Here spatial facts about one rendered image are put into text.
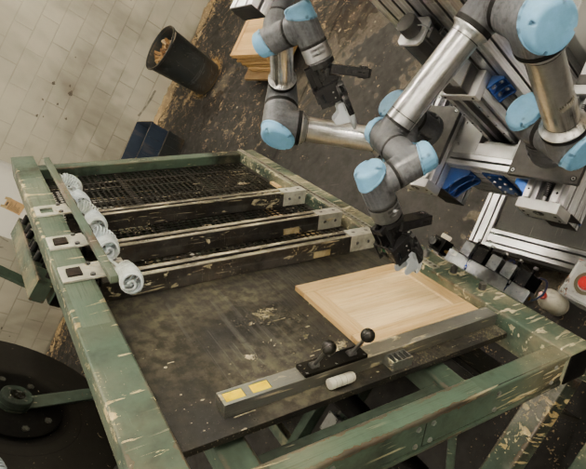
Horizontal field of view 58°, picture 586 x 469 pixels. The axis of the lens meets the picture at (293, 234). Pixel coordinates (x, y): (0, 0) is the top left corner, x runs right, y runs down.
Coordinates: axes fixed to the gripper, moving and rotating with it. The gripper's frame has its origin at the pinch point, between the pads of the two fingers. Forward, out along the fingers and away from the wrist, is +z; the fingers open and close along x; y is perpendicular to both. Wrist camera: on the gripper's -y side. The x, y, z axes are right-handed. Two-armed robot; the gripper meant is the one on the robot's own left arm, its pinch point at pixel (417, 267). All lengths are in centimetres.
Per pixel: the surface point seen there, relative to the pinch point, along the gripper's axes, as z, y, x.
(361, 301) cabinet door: 22.8, 5.8, -27.6
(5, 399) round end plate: -4, 107, -84
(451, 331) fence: 30.2, -2.5, 0.3
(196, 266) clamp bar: -7, 36, -64
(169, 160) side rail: 4, -8, -186
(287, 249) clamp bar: 12, 6, -62
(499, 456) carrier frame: 69, 10, 16
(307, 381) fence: 3.7, 41.4, -3.6
